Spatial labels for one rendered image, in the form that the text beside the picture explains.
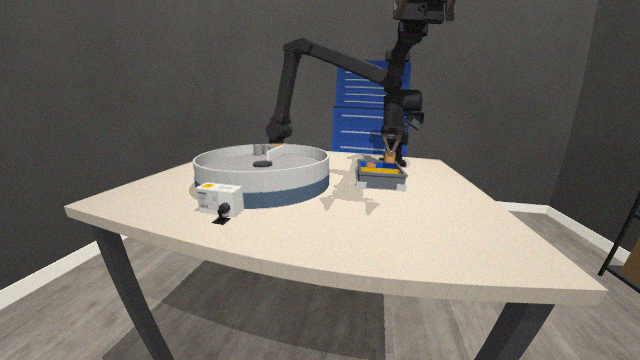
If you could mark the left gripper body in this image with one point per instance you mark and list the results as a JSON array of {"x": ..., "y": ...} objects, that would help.
[{"x": 415, "y": 16}]

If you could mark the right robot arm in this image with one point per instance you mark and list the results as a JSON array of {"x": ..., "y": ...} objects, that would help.
[{"x": 408, "y": 100}]

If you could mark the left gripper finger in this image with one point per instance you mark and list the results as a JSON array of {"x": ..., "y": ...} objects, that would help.
[
  {"x": 399, "y": 9},
  {"x": 450, "y": 10}
]

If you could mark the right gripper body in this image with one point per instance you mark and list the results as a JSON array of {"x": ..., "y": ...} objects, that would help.
[{"x": 388, "y": 124}]

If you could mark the blue bin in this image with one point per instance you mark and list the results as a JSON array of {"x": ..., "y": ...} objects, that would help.
[{"x": 381, "y": 165}]

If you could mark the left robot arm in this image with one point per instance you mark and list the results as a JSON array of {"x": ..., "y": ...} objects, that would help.
[{"x": 407, "y": 37}]

